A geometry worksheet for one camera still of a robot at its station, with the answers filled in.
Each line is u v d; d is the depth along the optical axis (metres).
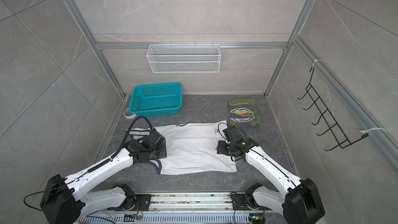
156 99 1.18
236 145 0.59
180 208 0.73
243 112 1.06
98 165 0.46
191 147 0.92
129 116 1.07
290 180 0.42
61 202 0.38
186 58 1.01
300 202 0.38
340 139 0.60
